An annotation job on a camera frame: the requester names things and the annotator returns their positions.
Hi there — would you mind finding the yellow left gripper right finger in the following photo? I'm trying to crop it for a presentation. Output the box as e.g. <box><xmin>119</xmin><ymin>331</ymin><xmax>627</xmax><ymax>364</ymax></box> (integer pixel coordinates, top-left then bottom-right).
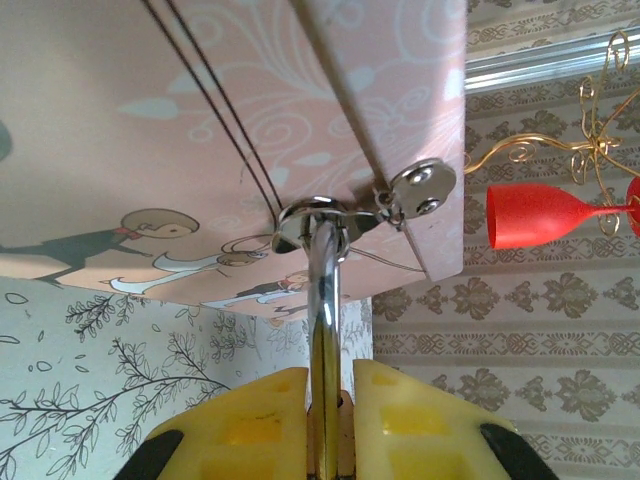
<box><xmin>353</xmin><ymin>358</ymin><xmax>556</xmax><ymax>480</ymax></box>

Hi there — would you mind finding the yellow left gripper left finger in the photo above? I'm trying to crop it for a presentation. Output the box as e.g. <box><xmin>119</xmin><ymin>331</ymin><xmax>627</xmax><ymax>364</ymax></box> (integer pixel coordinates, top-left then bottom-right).
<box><xmin>112</xmin><ymin>367</ymin><xmax>309</xmax><ymax>480</ymax></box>

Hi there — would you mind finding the silver metal hasp latch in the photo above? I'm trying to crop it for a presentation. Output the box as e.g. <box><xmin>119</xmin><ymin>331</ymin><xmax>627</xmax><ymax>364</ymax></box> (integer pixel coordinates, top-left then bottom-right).
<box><xmin>272</xmin><ymin>157</ymin><xmax>459</xmax><ymax>255</ymax></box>

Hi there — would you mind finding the red wine glass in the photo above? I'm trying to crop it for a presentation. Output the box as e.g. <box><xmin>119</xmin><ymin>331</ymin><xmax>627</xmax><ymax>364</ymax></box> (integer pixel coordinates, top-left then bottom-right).
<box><xmin>485</xmin><ymin>174</ymin><xmax>640</xmax><ymax>251</ymax></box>

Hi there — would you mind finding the gold metal stand wooden base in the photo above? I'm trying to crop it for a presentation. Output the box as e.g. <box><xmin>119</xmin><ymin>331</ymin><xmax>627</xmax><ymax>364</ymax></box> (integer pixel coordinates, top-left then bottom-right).
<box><xmin>462</xmin><ymin>29</ymin><xmax>640</xmax><ymax>236</ymax></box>

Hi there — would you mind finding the thin black cord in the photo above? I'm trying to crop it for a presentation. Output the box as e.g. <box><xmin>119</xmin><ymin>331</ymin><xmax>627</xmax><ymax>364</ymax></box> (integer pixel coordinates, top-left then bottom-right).
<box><xmin>164</xmin><ymin>0</ymin><xmax>285</xmax><ymax>215</ymax></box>
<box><xmin>141</xmin><ymin>0</ymin><xmax>280</xmax><ymax>222</ymax></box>

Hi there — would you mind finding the aluminium frame rail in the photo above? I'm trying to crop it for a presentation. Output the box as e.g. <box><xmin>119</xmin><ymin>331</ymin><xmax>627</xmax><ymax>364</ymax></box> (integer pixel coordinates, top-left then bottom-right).
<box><xmin>464</xmin><ymin>34</ymin><xmax>640</xmax><ymax>92</ymax></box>

